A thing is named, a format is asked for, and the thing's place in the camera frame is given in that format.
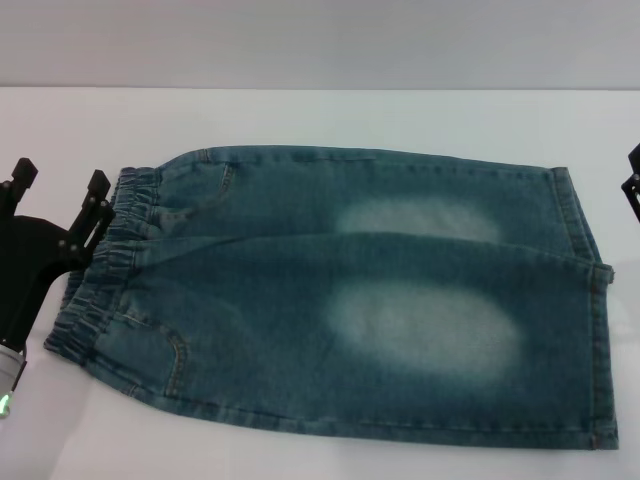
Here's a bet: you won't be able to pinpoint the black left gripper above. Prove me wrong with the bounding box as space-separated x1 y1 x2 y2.
0 157 117 347

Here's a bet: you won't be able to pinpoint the blue denim shorts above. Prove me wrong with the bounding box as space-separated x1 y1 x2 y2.
43 145 620 451

